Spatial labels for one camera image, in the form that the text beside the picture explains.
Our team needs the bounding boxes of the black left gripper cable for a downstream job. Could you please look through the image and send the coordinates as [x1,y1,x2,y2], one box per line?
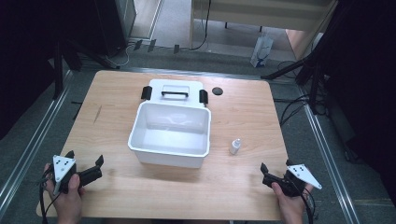
[37,174,62,224]

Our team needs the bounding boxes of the black metal stand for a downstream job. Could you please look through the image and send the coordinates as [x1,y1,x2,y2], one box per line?
[51,39,121,101]
[261,46,329,115]

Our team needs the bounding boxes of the black cabinet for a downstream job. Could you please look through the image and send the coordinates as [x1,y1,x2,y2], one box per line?
[92,0,138,58]

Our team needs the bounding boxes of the white plastic storage box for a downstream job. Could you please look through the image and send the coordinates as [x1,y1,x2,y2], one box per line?
[127,101,213,169]

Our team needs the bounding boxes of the beige desk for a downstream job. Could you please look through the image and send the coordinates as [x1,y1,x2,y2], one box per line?
[189,0,339,61]

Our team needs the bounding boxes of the metal floor rail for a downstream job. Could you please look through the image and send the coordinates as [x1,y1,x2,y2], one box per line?
[0,69,75,217]
[298,86,362,224]

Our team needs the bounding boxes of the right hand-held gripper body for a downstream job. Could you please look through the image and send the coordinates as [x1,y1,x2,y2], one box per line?
[279,163,323,198]

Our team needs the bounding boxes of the person's right hand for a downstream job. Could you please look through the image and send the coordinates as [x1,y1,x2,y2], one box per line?
[271,181,314,224]

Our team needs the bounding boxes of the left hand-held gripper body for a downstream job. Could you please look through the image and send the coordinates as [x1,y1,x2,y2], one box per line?
[51,154,81,196]

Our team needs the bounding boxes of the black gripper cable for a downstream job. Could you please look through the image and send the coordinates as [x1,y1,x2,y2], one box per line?
[37,174,62,224]
[299,187,318,224]

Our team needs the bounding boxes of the white box lid black handle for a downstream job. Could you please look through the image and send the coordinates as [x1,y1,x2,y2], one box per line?
[140,78,209,109]

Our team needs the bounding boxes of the white paper bag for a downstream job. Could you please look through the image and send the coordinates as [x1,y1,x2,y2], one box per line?
[249,33,275,68]

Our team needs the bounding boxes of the black hanging cable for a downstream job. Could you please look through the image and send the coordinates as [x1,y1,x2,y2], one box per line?
[189,0,213,51]

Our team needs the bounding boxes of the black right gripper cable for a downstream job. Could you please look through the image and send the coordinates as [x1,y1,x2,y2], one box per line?
[299,187,318,224]

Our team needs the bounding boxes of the person's left hand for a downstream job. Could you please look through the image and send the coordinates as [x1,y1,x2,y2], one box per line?
[43,162,86,224]

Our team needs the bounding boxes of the dark curtain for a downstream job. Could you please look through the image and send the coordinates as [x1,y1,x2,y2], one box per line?
[321,0,396,200]
[0,0,96,141]

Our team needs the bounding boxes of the white floor cable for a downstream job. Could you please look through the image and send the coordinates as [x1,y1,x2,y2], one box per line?
[105,42,135,68]

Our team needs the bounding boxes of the black floor cables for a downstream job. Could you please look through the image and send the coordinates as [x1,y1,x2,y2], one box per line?
[273,92,313,127]

